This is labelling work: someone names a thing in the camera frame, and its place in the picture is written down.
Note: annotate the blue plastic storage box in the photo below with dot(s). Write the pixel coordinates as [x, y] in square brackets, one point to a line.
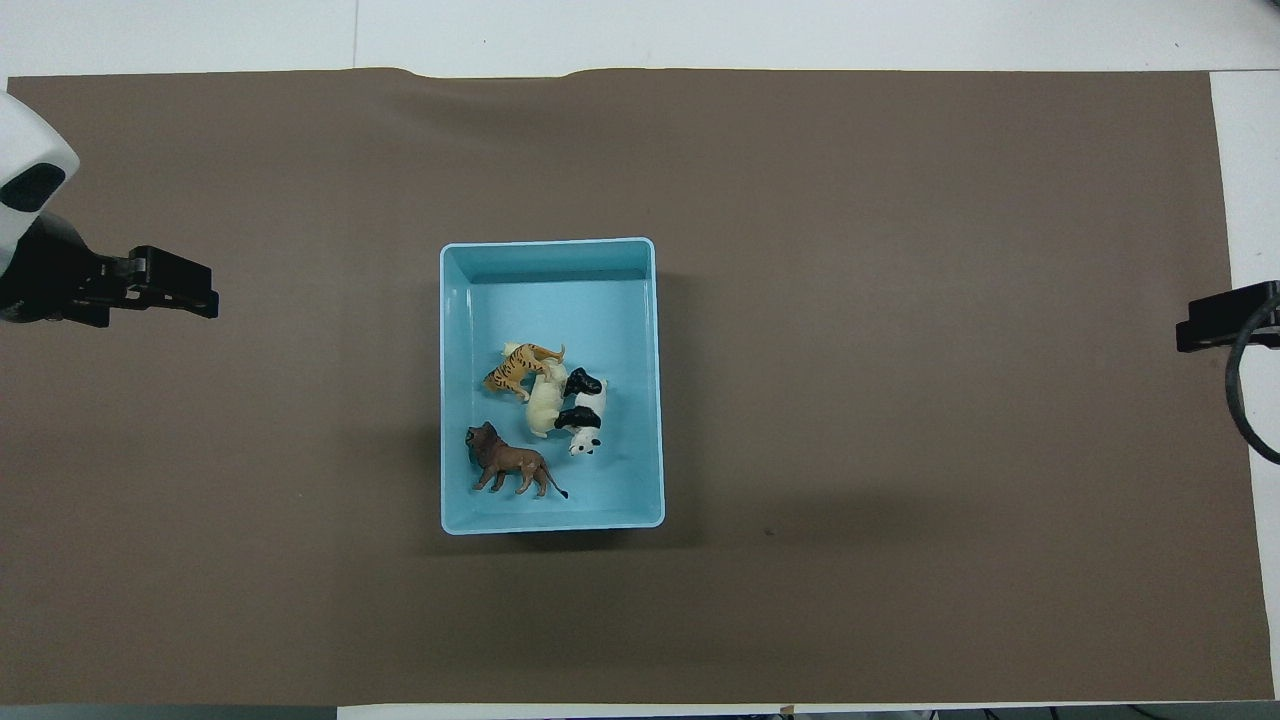
[620, 300]

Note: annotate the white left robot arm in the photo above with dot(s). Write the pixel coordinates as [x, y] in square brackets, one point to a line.
[25, 160]

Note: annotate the cream horse toy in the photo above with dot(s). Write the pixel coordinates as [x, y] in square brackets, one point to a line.
[543, 405]

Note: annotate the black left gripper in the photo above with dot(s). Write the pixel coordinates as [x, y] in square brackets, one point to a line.
[50, 285]

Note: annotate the brown table mat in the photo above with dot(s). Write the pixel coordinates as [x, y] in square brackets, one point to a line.
[900, 400]

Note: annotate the black and white panda toy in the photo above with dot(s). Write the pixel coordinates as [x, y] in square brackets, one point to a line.
[588, 400]

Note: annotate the brown lion toy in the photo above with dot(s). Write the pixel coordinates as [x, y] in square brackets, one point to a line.
[510, 462]

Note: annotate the orange striped tiger toy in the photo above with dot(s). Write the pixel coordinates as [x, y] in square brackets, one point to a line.
[510, 370]

